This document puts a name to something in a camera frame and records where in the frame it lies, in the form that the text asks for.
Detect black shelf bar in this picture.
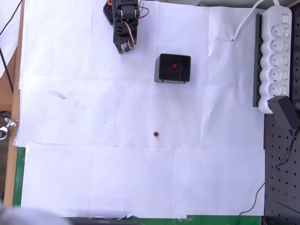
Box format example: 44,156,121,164
252,13,263,108

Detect red white servo cable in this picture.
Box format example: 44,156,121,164
122,20,137,51

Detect black power adapter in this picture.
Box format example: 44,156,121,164
267,95,297,130

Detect black box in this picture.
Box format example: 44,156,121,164
154,53,192,84

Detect metal clamp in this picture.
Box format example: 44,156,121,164
0,118,19,141

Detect white power cable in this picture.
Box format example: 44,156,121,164
232,0,281,42

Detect black flat device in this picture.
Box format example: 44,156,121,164
69,217,139,225

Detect green cutting mat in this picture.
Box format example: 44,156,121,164
12,146,262,225

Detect thin black adapter cable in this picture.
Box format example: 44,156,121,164
235,128,300,225

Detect blurred grey object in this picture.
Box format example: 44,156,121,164
0,200,63,225

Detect black robot base orange parts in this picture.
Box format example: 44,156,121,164
102,0,116,26

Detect black pegboard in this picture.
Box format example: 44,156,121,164
263,112,300,225

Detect white power strip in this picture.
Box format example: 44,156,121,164
257,6,293,115

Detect white sheet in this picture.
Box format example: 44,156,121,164
0,0,23,78

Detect white paper table cover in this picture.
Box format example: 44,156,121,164
15,0,267,219

